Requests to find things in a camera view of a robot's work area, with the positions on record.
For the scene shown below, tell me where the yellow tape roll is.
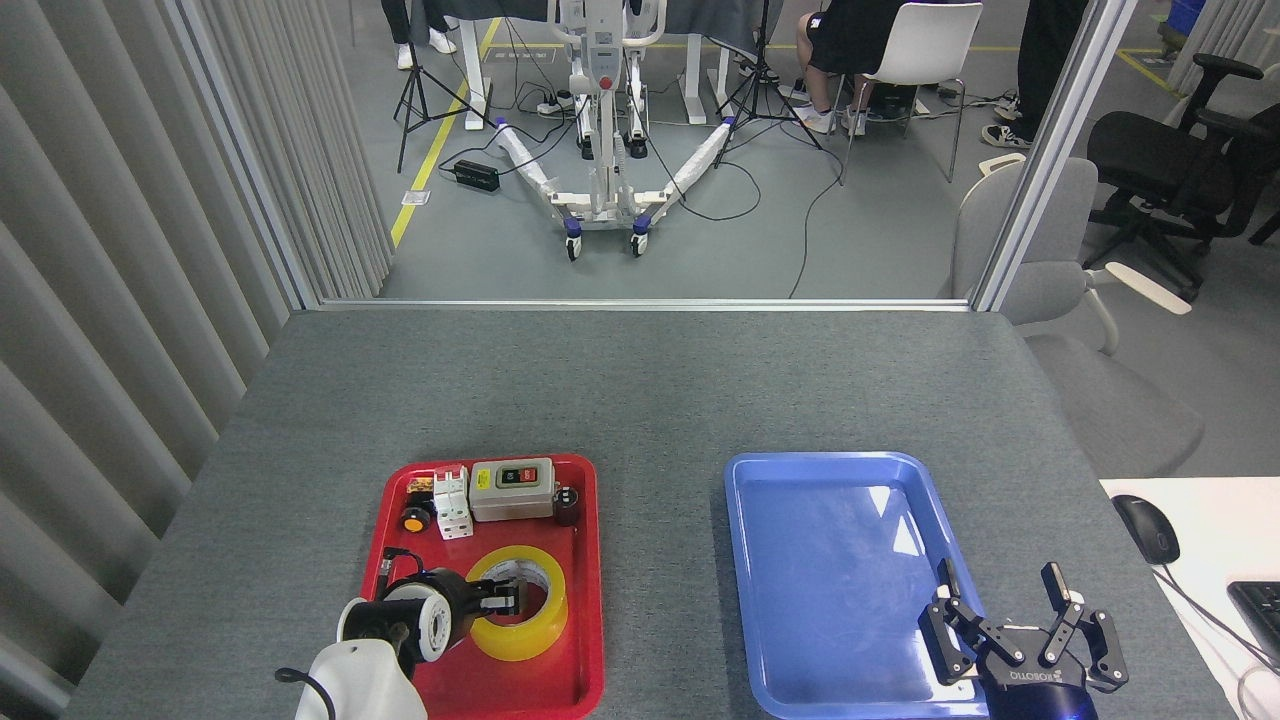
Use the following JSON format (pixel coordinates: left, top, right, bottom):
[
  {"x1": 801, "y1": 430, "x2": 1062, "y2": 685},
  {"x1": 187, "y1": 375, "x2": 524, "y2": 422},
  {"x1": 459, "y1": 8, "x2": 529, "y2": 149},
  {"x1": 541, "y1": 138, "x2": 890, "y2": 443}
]
[{"x1": 465, "y1": 545, "x2": 569, "y2": 662}]

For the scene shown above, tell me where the black mouse cable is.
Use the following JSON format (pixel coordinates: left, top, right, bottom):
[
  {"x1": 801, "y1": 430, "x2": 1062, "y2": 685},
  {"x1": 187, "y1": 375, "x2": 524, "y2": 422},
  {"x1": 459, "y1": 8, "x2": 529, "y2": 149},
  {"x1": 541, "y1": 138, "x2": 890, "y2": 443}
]
[{"x1": 1160, "y1": 563, "x2": 1280, "y2": 681}]

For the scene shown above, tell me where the white desk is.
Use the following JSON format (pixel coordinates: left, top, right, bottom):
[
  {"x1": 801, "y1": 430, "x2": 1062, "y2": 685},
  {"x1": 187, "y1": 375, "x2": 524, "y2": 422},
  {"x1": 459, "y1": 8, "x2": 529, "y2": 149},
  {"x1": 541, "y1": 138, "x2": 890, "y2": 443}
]
[{"x1": 1100, "y1": 477, "x2": 1280, "y2": 720}]

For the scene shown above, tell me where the blue bin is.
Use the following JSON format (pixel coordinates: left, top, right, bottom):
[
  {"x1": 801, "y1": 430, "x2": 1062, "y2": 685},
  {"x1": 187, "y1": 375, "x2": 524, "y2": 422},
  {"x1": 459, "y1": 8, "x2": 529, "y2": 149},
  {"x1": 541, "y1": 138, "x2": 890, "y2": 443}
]
[{"x1": 1160, "y1": 0, "x2": 1208, "y2": 41}]

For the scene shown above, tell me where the seated person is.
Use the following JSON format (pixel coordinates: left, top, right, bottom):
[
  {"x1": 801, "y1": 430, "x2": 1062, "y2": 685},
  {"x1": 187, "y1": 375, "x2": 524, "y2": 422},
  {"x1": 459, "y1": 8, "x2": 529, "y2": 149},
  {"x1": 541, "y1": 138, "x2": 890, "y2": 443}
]
[{"x1": 795, "y1": 0, "x2": 916, "y2": 136}]

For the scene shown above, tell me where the white circuit breaker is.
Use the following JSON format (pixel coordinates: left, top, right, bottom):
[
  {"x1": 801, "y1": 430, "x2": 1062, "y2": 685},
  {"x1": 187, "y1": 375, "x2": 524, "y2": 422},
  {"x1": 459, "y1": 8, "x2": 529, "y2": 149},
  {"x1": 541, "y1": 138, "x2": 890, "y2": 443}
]
[{"x1": 432, "y1": 466, "x2": 475, "y2": 541}]

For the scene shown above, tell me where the black tripod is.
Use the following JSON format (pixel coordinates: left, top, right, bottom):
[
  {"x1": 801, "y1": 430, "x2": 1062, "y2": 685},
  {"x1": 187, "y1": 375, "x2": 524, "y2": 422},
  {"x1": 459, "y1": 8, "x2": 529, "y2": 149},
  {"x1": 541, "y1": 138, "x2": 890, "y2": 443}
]
[
  {"x1": 393, "y1": 0, "x2": 498, "y2": 174},
  {"x1": 713, "y1": 0, "x2": 826, "y2": 169}
]

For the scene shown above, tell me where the blue plastic tray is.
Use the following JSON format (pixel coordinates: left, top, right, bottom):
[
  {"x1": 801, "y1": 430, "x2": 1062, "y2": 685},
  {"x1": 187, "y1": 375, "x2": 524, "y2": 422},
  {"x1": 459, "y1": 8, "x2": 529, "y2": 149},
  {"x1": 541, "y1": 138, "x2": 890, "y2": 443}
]
[{"x1": 723, "y1": 451, "x2": 991, "y2": 720}]

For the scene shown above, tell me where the black computer mouse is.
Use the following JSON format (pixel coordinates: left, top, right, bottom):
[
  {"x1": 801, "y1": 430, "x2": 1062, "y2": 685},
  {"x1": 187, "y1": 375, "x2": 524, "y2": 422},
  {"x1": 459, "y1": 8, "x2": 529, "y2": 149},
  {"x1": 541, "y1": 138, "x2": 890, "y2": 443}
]
[{"x1": 1112, "y1": 494, "x2": 1181, "y2": 567}]

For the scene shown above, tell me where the white stand on wheels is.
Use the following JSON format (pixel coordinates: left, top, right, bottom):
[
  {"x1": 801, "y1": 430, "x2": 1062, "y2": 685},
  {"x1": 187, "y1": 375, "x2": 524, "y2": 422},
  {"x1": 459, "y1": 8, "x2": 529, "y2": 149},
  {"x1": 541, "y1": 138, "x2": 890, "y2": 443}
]
[{"x1": 493, "y1": 0, "x2": 739, "y2": 263}]

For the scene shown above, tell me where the black office chair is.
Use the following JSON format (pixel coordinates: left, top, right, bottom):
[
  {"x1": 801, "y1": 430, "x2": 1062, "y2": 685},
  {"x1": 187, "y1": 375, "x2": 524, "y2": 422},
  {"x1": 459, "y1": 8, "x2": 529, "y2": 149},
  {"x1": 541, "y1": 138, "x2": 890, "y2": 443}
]
[{"x1": 1085, "y1": 53, "x2": 1280, "y2": 304}]

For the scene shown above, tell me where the grey office chair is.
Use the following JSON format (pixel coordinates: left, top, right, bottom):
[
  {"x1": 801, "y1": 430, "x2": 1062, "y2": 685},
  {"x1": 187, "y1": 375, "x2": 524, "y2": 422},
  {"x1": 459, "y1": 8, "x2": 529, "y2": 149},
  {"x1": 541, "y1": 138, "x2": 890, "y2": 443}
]
[{"x1": 940, "y1": 153, "x2": 1206, "y2": 479}]

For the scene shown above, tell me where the standing person in black trousers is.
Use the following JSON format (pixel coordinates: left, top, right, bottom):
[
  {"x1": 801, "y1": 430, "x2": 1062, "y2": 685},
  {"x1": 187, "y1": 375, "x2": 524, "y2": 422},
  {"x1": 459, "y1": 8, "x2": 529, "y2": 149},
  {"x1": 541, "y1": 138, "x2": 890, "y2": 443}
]
[{"x1": 981, "y1": 0, "x2": 1087, "y2": 151}]

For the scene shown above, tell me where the standing person with white shoes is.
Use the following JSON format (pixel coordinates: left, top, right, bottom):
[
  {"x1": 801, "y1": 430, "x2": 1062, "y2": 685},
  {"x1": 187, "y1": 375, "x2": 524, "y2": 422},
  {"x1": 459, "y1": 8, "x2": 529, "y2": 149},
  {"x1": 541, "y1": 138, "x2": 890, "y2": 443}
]
[{"x1": 381, "y1": 0, "x2": 458, "y2": 71}]

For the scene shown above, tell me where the white-legged table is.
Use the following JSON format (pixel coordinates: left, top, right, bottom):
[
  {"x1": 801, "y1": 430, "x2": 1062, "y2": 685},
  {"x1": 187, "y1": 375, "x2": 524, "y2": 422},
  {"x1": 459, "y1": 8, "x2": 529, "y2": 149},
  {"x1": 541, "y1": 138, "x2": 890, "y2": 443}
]
[{"x1": 420, "y1": 0, "x2": 771, "y2": 131}]

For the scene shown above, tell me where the silver frame rail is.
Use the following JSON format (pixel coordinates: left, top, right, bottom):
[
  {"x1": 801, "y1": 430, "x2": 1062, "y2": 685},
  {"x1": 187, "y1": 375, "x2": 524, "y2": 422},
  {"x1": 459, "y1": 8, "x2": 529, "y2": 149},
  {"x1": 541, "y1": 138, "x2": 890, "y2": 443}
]
[{"x1": 318, "y1": 297, "x2": 973, "y2": 313}]

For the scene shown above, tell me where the white plastic chair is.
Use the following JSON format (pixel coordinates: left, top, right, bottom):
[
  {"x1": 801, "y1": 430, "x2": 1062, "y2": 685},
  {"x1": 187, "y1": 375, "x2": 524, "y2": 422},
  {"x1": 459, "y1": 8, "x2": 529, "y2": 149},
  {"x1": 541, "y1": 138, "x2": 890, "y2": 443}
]
[{"x1": 838, "y1": 2, "x2": 984, "y2": 187}]

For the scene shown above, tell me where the black keyboard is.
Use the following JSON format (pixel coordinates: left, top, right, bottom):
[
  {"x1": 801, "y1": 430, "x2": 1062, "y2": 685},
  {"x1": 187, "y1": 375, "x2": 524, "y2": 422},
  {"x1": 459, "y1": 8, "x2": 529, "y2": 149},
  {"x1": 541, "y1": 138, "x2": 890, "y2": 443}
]
[{"x1": 1227, "y1": 581, "x2": 1280, "y2": 669}]

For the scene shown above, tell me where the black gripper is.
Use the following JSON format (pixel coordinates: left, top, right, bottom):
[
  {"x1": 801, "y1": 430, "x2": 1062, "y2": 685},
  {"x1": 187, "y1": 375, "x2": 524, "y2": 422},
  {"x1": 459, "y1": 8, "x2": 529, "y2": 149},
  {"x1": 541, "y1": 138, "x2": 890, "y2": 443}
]
[
  {"x1": 438, "y1": 566, "x2": 541, "y2": 635},
  {"x1": 918, "y1": 558, "x2": 1129, "y2": 720}
]

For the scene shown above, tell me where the red plastic tray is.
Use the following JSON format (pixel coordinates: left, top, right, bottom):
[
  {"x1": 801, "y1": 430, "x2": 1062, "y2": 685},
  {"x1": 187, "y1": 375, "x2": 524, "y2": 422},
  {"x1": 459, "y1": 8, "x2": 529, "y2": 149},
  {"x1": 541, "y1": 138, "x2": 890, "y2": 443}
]
[{"x1": 356, "y1": 453, "x2": 605, "y2": 720}]

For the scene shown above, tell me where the silver frame post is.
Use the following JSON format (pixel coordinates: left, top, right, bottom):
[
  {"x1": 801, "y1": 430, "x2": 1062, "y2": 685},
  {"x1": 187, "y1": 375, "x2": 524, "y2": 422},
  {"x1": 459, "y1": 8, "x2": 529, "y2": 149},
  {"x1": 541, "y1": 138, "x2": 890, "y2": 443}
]
[{"x1": 970, "y1": 0, "x2": 1141, "y2": 313}]

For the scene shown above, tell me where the grey push button switch box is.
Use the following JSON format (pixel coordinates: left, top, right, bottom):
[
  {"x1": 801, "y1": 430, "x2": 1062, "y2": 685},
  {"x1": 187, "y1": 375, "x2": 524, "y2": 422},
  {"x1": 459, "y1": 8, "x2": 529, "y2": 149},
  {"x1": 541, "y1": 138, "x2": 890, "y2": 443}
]
[{"x1": 469, "y1": 458, "x2": 557, "y2": 523}]

